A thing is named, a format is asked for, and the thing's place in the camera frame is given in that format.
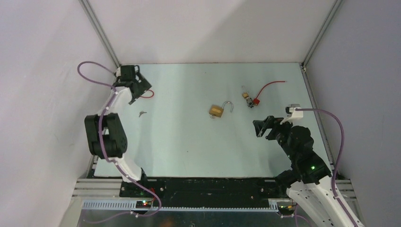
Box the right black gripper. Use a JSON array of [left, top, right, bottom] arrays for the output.
[[253, 115, 296, 160]]

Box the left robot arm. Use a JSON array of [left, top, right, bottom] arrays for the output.
[[84, 65, 152, 197]]

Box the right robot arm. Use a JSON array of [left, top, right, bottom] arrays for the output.
[[253, 116, 363, 227]]

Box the small key bunch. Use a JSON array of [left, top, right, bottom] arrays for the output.
[[246, 98, 254, 108]]

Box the small brass padlock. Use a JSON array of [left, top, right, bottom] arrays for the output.
[[241, 86, 249, 99]]

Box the right controller board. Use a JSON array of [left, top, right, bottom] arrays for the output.
[[278, 205, 295, 218]]

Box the controller board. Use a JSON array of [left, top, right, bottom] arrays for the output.
[[135, 201, 153, 209], [278, 205, 295, 218]]

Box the left controller board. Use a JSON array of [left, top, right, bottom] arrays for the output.
[[135, 201, 153, 209]]

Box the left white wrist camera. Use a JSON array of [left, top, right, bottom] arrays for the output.
[[114, 67, 122, 78]]

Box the red cable seal open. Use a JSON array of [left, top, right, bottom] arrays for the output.
[[252, 80, 287, 106]]

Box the left aluminium frame post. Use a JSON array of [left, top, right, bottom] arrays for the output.
[[78, 0, 121, 68]]

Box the aluminium frame post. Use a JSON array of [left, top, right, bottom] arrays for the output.
[[78, 0, 121, 68], [301, 0, 344, 69]]

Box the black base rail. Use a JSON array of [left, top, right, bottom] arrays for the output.
[[119, 177, 287, 209]]

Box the grey slotted cable duct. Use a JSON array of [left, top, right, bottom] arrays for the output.
[[82, 200, 279, 211]]

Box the right aluminium frame post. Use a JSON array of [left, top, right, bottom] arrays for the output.
[[301, 0, 344, 69]]

